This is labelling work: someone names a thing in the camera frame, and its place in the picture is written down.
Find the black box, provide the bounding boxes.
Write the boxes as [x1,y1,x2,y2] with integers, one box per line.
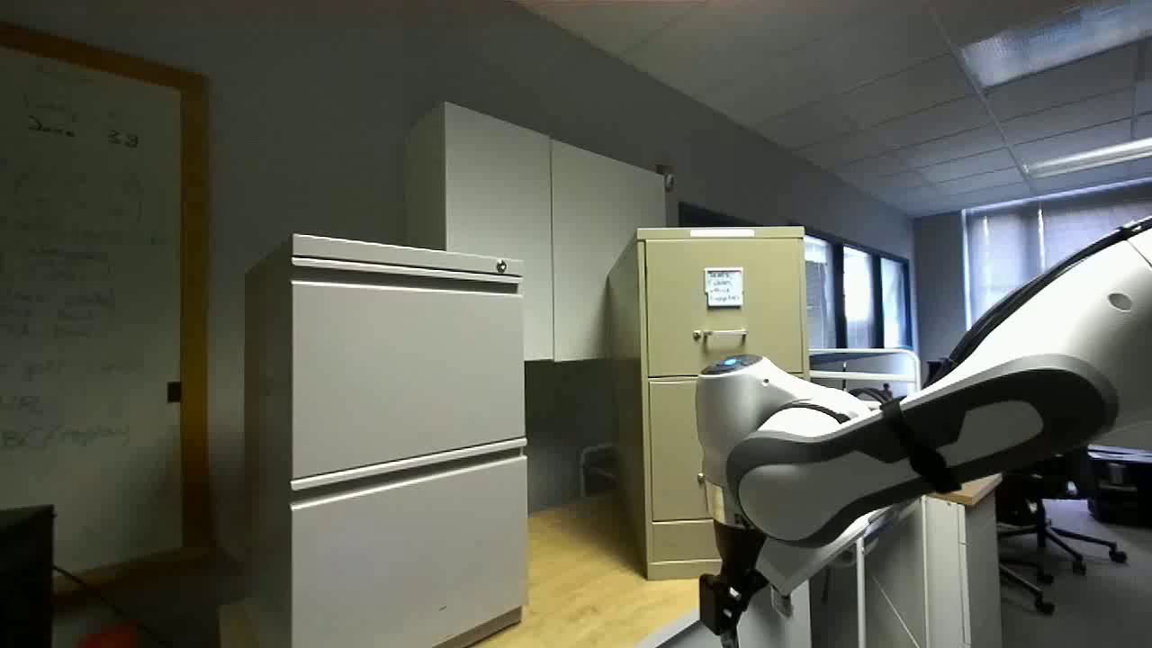
[0,504,59,648]

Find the wood framed whiteboard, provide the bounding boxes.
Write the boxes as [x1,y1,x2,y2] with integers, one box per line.
[0,21,216,582]

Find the beige metal file cabinet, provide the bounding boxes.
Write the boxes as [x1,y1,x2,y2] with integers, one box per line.
[605,222,810,582]

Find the black office chair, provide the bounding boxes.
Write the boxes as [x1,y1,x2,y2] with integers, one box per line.
[993,448,1132,618]

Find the fluorescent ceiling light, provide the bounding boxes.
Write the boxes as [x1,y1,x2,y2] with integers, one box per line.
[1021,135,1152,185]

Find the grey lateral cabinet drawer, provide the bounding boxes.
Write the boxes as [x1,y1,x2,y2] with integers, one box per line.
[287,278,529,482]
[287,455,534,648]

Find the ceiling light panel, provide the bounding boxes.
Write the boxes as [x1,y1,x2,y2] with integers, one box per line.
[953,0,1152,95]

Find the grey lateral file cabinet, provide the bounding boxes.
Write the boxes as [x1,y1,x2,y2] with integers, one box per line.
[240,230,534,648]

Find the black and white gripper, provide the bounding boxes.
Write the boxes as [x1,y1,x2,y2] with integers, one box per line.
[697,520,773,644]

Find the beige drawer with paper label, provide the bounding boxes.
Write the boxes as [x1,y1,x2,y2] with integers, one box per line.
[643,236,807,380]

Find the white wall cabinet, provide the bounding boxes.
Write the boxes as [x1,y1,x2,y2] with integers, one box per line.
[403,101,669,368]

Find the window with blinds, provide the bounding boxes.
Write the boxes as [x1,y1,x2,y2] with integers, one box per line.
[963,192,1152,333]

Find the white paper label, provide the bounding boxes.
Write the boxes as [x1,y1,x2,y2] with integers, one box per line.
[701,264,747,314]

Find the white side table wooden top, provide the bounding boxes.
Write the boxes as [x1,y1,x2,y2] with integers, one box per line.
[767,472,1009,648]

